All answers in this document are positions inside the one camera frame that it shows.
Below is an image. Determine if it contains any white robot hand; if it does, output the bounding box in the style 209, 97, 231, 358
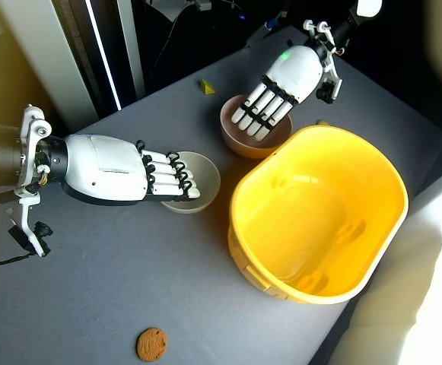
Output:
231, 45, 325, 142
60, 132, 202, 207

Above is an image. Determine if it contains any large pink bowl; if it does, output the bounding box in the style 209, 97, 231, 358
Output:
220, 94, 294, 160

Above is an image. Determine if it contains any small beige bowl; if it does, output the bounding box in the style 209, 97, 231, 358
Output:
159, 151, 221, 214

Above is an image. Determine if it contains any large yellow plastic tub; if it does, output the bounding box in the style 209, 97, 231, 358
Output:
227, 125, 410, 305

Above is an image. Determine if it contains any yellow triangular block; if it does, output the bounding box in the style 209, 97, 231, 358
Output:
199, 78, 217, 96

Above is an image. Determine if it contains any bright light strip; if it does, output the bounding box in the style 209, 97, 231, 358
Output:
84, 0, 122, 111

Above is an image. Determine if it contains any grey table cloth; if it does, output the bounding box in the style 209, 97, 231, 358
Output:
0, 26, 442, 365

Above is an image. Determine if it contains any round brown cookie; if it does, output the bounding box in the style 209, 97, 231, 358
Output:
135, 327, 168, 363

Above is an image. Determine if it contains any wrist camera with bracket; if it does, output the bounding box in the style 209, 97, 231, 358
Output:
7, 195, 53, 259
316, 66, 343, 104

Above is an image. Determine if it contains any white frame post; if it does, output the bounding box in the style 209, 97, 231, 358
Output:
0, 0, 146, 121

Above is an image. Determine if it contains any black camera cable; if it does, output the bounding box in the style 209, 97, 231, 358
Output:
0, 252, 37, 267

